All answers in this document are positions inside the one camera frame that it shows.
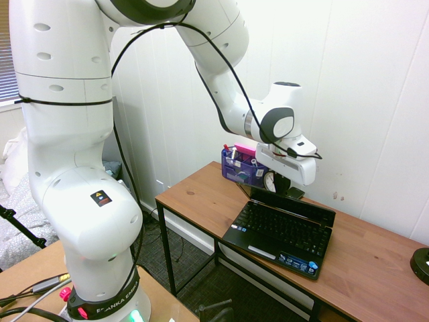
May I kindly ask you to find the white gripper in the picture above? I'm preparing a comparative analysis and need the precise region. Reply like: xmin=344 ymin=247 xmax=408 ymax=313
xmin=255 ymin=142 xmax=318 ymax=187

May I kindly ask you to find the black laptop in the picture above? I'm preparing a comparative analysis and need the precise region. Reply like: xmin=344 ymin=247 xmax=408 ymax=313
xmin=221 ymin=182 xmax=337 ymax=281

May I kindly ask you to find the black smartphone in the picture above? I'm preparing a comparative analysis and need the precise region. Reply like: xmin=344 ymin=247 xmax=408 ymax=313
xmin=286 ymin=186 xmax=306 ymax=201

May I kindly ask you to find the black alarm clock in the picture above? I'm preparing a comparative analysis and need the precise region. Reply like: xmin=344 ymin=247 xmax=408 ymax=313
xmin=262 ymin=170 xmax=292 ymax=196

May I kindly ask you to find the pink sticky note block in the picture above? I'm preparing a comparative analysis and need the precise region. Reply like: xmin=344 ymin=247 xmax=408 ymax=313
xmin=233 ymin=142 xmax=258 ymax=164

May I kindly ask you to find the purple desk organizer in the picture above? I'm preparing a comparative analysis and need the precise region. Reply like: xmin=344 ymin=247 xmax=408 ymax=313
xmin=221 ymin=147 xmax=269 ymax=187

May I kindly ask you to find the black round lamp base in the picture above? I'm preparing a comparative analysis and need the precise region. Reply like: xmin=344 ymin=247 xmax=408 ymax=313
xmin=410 ymin=247 xmax=429 ymax=286

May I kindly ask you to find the black table clamp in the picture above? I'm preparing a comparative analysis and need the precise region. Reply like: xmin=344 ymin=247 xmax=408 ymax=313
xmin=195 ymin=297 xmax=235 ymax=322

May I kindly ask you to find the grey upright board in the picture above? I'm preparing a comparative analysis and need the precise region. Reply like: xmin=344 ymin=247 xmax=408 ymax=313
xmin=100 ymin=95 xmax=145 ymax=235

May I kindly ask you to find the grey-green cloth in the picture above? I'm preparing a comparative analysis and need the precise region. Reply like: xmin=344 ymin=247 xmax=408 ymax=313
xmin=101 ymin=160 xmax=122 ymax=179

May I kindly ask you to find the black tripod stand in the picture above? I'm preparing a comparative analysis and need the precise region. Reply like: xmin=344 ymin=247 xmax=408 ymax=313
xmin=0 ymin=203 xmax=48 ymax=250

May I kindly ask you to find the white pillow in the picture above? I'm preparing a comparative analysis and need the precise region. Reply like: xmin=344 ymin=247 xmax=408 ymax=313
xmin=2 ymin=126 xmax=30 ymax=196

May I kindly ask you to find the patterned white bed sheet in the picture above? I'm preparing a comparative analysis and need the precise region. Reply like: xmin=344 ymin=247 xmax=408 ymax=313
xmin=0 ymin=172 xmax=60 ymax=271

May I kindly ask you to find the window blind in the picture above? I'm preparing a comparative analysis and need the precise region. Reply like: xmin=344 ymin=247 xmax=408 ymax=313
xmin=0 ymin=0 xmax=18 ymax=105

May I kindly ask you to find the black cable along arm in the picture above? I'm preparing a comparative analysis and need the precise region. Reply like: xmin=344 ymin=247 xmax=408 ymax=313
xmin=110 ymin=21 xmax=323 ymax=296

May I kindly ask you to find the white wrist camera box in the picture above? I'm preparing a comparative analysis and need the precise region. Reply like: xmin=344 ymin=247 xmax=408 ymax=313
xmin=284 ymin=135 xmax=318 ymax=157

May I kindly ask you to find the wooden desk with black frame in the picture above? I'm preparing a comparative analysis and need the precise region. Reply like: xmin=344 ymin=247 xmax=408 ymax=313
xmin=155 ymin=160 xmax=429 ymax=322

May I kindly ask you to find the black cable on floor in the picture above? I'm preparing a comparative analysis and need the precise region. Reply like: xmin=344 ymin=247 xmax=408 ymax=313
xmin=145 ymin=207 xmax=188 ymax=264

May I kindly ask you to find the black strap around arm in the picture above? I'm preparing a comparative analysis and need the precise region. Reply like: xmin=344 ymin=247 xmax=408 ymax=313
xmin=14 ymin=95 xmax=114 ymax=107

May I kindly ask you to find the grey cable adapter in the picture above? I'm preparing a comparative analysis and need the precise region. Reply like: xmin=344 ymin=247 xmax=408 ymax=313
xmin=30 ymin=274 xmax=70 ymax=294

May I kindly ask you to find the thick black cable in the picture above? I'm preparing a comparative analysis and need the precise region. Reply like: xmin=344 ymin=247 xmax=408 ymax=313
xmin=0 ymin=307 xmax=70 ymax=322

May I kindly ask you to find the light grey cable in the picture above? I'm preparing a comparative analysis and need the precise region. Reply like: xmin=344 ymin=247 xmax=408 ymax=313
xmin=0 ymin=287 xmax=72 ymax=319

